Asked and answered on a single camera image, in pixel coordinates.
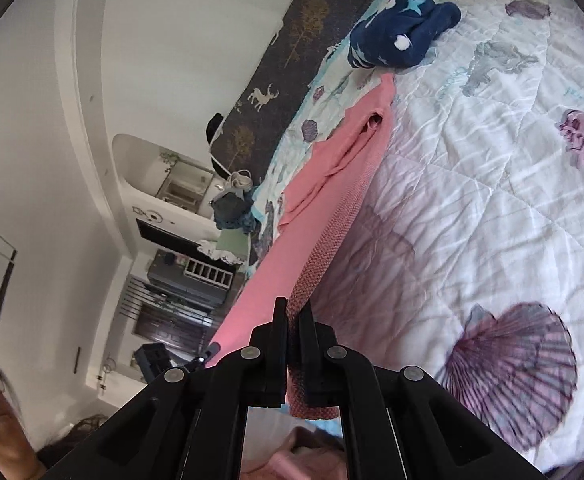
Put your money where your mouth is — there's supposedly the pink knit sweater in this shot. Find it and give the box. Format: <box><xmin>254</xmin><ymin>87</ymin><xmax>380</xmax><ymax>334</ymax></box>
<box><xmin>207</xmin><ymin>72</ymin><xmax>397</xmax><ymax>421</ymax></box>

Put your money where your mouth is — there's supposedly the grey cabinet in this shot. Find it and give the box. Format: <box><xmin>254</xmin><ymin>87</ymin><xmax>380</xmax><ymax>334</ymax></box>
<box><xmin>147</xmin><ymin>250</ymin><xmax>233</xmax><ymax>306</ymax></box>

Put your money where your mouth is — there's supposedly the small green cushion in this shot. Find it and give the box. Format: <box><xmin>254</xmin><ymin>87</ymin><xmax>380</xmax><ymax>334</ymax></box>
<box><xmin>215</xmin><ymin>232</ymin><xmax>250</xmax><ymax>263</ymax></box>

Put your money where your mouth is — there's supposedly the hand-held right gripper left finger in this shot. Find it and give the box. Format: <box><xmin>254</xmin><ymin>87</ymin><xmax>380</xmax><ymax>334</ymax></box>
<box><xmin>47</xmin><ymin>297</ymin><xmax>289</xmax><ymax>480</ymax></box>

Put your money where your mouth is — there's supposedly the person's pink clothing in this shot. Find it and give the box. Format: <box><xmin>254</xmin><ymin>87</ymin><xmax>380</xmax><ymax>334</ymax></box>
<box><xmin>242</xmin><ymin>425</ymin><xmax>345</xmax><ymax>480</ymax></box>

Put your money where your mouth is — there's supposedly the wall mirror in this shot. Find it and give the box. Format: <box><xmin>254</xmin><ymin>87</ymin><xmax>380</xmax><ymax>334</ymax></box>
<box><xmin>157</xmin><ymin>152</ymin><xmax>215</xmax><ymax>206</ymax></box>

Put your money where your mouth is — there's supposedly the black cloth on headboard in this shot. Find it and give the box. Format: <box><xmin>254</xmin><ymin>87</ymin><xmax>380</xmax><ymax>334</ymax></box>
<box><xmin>206</xmin><ymin>112</ymin><xmax>225</xmax><ymax>143</ymax></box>

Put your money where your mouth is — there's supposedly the white slatted rack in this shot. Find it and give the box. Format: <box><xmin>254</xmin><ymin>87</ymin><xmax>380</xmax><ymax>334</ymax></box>
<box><xmin>183</xmin><ymin>257</ymin><xmax>235</xmax><ymax>291</ymax></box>

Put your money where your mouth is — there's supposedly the dark blue clothes pile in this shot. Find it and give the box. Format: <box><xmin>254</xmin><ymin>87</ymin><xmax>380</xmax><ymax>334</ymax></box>
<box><xmin>211</xmin><ymin>192</ymin><xmax>257</xmax><ymax>233</ymax></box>

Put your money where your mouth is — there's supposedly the seashell print quilt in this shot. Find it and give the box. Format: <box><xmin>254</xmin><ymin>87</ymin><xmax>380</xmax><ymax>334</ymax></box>
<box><xmin>246</xmin><ymin>0</ymin><xmax>584</xmax><ymax>473</ymax></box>

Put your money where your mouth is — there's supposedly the dark deer print mattress cover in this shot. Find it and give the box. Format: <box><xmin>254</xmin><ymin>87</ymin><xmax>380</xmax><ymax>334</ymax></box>
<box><xmin>219</xmin><ymin>0</ymin><xmax>407</xmax><ymax>181</ymax></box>

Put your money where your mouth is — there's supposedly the navy star print blanket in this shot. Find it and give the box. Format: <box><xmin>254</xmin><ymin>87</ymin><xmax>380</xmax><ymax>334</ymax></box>
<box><xmin>348</xmin><ymin>0</ymin><xmax>462</xmax><ymax>70</ymax></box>

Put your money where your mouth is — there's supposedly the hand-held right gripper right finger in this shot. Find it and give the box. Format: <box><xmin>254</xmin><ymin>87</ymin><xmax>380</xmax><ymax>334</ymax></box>
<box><xmin>298</xmin><ymin>300</ymin><xmax>542</xmax><ymax>480</ymax></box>

